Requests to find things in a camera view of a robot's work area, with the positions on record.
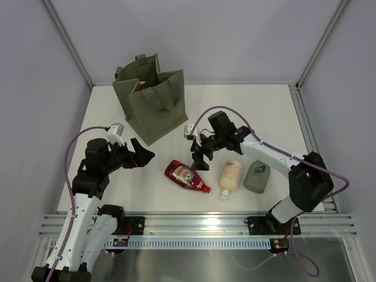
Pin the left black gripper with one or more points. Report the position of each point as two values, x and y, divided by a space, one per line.
141 157

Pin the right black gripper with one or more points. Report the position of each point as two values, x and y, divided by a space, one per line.
199 163

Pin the red Fairy dish soap bottle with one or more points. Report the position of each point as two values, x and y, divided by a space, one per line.
185 177

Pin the cream lotion bottle white cap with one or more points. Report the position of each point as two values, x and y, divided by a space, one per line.
229 178

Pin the grey-green pump soap bottle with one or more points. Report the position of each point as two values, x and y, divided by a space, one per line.
257 177

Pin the dark red dish soap bottle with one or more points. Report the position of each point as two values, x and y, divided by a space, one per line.
142 85

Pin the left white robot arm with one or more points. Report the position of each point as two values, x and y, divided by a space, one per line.
89 223

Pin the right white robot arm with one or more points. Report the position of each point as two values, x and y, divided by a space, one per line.
309 181

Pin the green canvas tote bag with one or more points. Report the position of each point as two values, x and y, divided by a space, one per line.
157 110

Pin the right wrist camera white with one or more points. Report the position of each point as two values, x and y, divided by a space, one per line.
192 133

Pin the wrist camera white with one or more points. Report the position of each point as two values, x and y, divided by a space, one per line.
114 134
192 133

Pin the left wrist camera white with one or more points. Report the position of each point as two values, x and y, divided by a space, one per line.
114 134

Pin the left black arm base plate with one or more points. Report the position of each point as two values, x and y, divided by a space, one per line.
136 225

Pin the white slotted cable duct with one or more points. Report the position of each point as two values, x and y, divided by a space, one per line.
190 244

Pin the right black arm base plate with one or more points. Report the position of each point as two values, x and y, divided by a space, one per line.
264 225

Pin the aluminium front rail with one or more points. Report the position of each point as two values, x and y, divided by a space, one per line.
233 225

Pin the left aluminium frame post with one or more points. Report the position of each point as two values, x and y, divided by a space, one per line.
58 24

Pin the aluminium frame post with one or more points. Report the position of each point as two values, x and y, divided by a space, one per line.
320 46
58 24

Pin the right aluminium frame post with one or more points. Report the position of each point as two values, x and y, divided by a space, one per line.
320 46

